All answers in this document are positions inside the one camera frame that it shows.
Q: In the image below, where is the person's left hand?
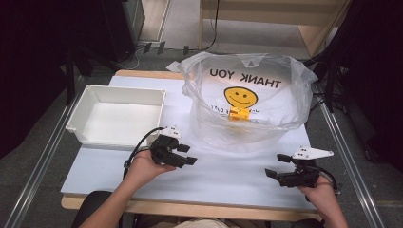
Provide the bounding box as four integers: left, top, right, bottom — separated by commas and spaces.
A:
125, 149, 177, 188

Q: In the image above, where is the person's beige clothing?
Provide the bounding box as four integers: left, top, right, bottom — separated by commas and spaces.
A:
173, 218, 230, 228

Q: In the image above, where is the white plastic bin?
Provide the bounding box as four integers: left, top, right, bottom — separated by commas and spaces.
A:
65, 84, 167, 151

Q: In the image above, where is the black metal stand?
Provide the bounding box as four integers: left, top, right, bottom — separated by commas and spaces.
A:
324, 56, 338, 114
64, 44, 96, 106

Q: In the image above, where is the white floor cable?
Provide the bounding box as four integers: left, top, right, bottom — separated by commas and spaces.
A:
125, 45, 147, 71

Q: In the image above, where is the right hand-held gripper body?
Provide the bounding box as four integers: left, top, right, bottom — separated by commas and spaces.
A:
278, 145, 335, 188

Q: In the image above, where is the aluminium rail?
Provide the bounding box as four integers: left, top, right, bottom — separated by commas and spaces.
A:
2, 90, 87, 228
317, 100, 386, 228

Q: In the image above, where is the person's right hand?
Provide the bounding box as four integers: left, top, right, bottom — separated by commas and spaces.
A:
297, 176, 338, 212

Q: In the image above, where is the clear smiley plastic bag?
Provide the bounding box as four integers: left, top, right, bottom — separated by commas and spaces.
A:
176, 51, 319, 154

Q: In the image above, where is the black cabinet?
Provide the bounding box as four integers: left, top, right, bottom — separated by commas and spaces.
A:
75, 0, 146, 64

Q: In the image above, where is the person's dark trouser leg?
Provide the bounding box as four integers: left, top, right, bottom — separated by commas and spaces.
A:
71, 190, 124, 228

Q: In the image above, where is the wooden shelf unit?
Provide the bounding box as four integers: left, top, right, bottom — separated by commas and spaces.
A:
198, 0, 354, 60

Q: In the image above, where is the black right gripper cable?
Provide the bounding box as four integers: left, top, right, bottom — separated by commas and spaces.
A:
316, 165, 341, 196

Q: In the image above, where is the wooden table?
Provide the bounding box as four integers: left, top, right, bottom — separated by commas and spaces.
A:
60, 69, 321, 222

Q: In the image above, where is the black hanging cable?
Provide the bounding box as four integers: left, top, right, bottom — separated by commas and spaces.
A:
202, 0, 221, 52

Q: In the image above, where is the white paper sheet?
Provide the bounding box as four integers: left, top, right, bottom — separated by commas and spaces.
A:
165, 60, 182, 73

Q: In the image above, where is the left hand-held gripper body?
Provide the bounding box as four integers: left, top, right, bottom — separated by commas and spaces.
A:
150, 125, 183, 165

